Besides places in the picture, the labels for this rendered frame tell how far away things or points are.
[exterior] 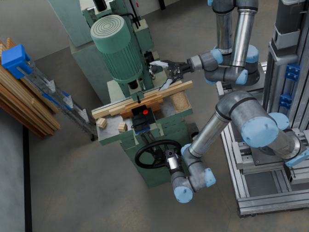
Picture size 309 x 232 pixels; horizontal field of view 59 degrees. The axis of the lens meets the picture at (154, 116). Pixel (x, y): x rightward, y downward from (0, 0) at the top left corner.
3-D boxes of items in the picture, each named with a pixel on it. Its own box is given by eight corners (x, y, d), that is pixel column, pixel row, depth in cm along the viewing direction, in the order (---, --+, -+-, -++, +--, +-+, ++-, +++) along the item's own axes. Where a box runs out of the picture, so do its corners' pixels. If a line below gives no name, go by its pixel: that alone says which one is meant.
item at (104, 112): (95, 119, 178) (92, 114, 174) (94, 117, 179) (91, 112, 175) (183, 87, 176) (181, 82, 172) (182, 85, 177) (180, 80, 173)
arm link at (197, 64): (196, 54, 140) (199, 68, 143) (187, 56, 140) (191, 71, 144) (199, 56, 133) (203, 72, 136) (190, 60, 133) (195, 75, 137)
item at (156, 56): (150, 75, 180) (145, 62, 170) (147, 68, 184) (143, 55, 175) (163, 71, 180) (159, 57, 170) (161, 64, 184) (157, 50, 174)
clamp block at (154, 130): (138, 144, 163) (134, 136, 156) (133, 126, 171) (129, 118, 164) (161, 136, 162) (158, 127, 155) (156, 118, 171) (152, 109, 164)
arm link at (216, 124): (226, 76, 104) (173, 153, 135) (240, 95, 97) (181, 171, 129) (248, 78, 109) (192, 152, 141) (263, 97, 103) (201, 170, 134)
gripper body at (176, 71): (168, 68, 133) (191, 60, 132) (165, 64, 140) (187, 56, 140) (172, 83, 136) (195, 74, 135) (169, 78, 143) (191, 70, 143)
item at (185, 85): (111, 116, 176) (109, 112, 173) (111, 113, 177) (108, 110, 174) (193, 86, 174) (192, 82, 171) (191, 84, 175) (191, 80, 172)
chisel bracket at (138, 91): (134, 103, 166) (130, 94, 160) (130, 87, 175) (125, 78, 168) (145, 99, 166) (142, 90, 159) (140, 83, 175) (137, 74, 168)
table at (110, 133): (104, 159, 166) (100, 154, 161) (97, 120, 185) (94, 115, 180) (199, 125, 164) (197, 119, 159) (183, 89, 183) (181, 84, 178)
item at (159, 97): (128, 114, 174) (125, 108, 169) (127, 112, 175) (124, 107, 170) (163, 101, 173) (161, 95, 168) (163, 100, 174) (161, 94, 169)
